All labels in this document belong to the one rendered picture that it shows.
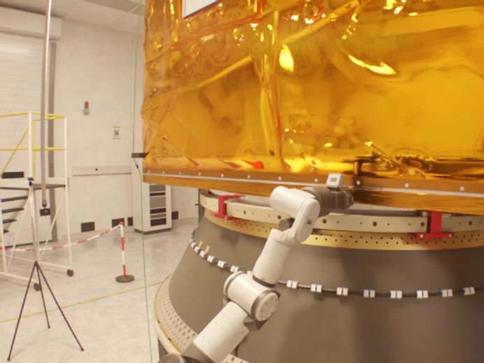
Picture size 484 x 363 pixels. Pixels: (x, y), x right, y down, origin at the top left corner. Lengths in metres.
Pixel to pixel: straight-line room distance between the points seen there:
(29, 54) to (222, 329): 8.13
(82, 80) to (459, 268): 8.58
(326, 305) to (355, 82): 0.67
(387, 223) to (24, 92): 7.98
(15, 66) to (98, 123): 2.37
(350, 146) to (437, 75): 0.32
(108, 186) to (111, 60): 3.22
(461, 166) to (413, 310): 0.44
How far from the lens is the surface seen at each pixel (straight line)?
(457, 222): 1.17
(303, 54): 1.21
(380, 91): 1.02
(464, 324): 1.19
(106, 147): 9.01
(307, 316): 1.11
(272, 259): 0.87
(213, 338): 0.88
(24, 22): 8.55
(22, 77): 8.48
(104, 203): 9.04
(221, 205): 1.34
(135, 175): 8.88
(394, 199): 1.04
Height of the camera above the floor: 1.89
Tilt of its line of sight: 4 degrees down
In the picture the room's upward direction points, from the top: straight up
